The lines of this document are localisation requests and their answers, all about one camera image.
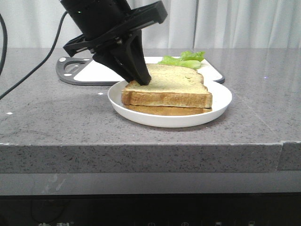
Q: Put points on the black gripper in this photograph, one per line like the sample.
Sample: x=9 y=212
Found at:
x=103 y=22

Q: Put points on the toast bread slice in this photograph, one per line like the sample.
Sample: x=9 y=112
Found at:
x=167 y=110
x=169 y=86

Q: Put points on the green lettuce leaf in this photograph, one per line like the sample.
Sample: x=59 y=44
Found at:
x=187 y=59

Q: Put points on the white cutting board grey rim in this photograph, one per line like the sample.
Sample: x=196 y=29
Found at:
x=85 y=71

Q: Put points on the white round plate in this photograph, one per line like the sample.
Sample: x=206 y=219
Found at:
x=222 y=97

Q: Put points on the grey curtain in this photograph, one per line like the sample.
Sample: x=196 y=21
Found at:
x=189 y=24

